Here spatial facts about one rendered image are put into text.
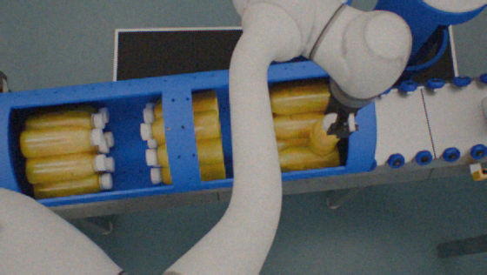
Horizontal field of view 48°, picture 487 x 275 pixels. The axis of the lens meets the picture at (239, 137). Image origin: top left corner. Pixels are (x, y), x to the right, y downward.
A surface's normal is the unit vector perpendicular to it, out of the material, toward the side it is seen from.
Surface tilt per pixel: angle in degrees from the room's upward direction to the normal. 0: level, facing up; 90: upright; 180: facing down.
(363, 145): 46
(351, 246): 0
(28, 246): 33
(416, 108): 0
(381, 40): 9
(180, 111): 4
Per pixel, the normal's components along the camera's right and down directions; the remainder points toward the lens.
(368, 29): -0.10, -0.24
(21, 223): 0.38, -0.74
